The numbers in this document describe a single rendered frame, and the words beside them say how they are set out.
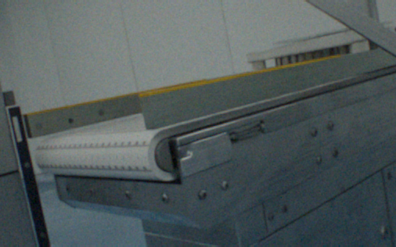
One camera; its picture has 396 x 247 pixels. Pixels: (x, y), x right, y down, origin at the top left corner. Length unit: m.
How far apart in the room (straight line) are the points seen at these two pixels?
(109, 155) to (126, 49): 4.54
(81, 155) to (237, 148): 0.18
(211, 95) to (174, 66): 4.16
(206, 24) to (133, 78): 1.06
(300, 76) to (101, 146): 0.26
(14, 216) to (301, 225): 0.39
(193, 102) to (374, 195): 0.48
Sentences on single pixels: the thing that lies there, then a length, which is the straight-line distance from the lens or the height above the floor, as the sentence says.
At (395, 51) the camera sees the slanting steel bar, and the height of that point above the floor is 0.93.
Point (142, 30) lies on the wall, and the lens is 4.87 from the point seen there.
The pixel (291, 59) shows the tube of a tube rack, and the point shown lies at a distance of 0.91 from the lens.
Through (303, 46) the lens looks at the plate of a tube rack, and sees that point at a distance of 0.85.
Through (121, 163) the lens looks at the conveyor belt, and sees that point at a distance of 0.49.
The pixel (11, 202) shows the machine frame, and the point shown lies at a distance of 0.68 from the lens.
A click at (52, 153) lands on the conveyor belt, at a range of 0.62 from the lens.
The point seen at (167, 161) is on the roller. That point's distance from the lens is 0.45.
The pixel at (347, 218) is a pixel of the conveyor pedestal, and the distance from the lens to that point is 0.79.
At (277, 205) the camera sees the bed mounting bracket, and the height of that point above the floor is 0.76.
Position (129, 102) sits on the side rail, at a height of 0.92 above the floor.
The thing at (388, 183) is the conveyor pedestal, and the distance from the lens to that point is 0.91.
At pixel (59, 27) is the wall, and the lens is 5.76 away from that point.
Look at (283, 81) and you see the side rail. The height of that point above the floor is 0.92.
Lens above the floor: 0.94
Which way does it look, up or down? 5 degrees down
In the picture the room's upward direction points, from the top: 11 degrees counter-clockwise
